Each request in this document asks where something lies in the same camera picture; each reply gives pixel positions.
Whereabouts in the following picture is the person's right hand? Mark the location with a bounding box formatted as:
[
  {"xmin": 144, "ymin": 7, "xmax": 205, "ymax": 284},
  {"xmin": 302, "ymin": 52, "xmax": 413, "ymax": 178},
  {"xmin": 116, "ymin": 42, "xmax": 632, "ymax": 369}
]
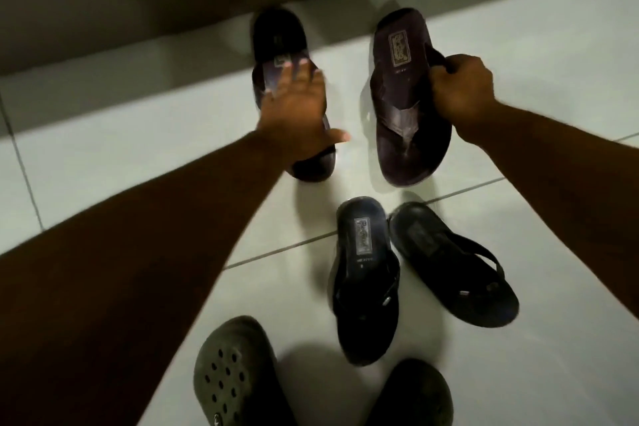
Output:
[{"xmin": 428, "ymin": 54, "xmax": 498, "ymax": 142}]

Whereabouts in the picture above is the person's left hand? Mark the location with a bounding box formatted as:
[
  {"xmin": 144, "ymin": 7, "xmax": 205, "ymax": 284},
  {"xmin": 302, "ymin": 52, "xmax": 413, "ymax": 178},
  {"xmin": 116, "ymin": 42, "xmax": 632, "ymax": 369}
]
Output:
[{"xmin": 255, "ymin": 57, "xmax": 353, "ymax": 165}]

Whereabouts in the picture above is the brown leather flip-flop sandal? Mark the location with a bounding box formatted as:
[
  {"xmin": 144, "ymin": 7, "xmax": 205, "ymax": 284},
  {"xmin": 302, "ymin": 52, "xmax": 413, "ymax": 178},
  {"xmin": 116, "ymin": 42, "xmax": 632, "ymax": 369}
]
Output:
[
  {"xmin": 251, "ymin": 8, "xmax": 338, "ymax": 183},
  {"xmin": 369, "ymin": 7, "xmax": 454, "ymax": 188}
]

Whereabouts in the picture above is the person's left forearm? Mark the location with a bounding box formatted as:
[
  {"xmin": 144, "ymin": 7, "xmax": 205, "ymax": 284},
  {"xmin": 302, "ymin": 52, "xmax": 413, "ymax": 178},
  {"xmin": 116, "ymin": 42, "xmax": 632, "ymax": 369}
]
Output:
[{"xmin": 0, "ymin": 128, "xmax": 301, "ymax": 426}]

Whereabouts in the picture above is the person's right forearm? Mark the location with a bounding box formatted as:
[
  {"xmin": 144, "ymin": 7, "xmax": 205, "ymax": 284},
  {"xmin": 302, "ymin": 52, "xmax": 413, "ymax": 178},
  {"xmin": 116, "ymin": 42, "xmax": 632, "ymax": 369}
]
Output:
[{"xmin": 455, "ymin": 100, "xmax": 639, "ymax": 320}]

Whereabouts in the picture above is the black flip-flop sandal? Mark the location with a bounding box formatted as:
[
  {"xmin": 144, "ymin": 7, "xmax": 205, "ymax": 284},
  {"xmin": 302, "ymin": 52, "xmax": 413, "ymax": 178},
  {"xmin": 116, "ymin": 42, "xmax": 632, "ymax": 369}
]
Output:
[
  {"xmin": 327, "ymin": 195, "xmax": 402, "ymax": 367},
  {"xmin": 388, "ymin": 201, "xmax": 520, "ymax": 329}
]

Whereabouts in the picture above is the dark green perforated clog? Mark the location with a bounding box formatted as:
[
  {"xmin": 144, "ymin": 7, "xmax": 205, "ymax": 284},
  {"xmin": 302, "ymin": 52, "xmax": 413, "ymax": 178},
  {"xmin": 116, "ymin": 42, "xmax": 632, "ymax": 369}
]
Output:
[
  {"xmin": 193, "ymin": 315, "xmax": 299, "ymax": 426},
  {"xmin": 366, "ymin": 358, "xmax": 455, "ymax": 426}
]

